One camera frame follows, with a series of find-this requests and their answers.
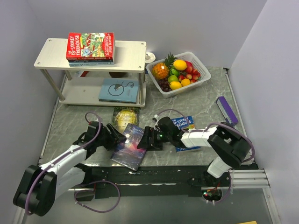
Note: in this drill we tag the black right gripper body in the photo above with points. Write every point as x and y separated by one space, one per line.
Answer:
159 138

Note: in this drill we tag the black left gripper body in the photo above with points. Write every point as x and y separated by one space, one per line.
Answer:
106 139

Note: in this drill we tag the Robinson Crusoe book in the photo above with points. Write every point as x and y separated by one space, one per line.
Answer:
127 153

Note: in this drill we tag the light blue 143-Storey Treehouse book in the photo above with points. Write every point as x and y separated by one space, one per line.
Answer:
90 64

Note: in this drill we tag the Little Women book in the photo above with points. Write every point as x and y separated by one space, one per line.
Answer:
91 61

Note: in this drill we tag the red 13-Storey Treehouse book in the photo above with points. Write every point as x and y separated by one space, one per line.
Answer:
90 46

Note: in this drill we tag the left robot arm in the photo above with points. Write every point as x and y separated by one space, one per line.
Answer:
41 185

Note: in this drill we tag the Alice in Wonderland book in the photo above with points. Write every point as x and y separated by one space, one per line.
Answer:
122 116

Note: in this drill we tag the blue 91-Storey Treehouse book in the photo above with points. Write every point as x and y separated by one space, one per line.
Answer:
181 122

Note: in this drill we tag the light blue book with swan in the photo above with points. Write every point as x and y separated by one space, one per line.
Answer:
119 90

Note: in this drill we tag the white two-tier shelf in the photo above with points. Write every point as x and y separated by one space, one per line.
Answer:
81 85

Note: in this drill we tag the dark grapes bunch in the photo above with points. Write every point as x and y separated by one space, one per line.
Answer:
164 85

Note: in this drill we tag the yellow lemon front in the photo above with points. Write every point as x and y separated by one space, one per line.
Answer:
174 85

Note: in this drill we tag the white plastic basket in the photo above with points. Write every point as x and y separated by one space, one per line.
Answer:
186 56

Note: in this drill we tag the green lime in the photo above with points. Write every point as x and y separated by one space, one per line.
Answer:
172 78

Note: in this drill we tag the yellow lemon small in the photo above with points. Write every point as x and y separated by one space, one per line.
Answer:
185 82

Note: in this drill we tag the toy pineapple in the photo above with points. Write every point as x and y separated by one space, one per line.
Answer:
161 70

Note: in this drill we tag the red strawberries pile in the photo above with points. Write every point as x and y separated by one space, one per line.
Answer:
190 72

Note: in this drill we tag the purple box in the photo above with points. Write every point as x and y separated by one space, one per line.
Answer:
227 111

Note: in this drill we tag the yellow lemon top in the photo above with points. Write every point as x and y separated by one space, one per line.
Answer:
180 65

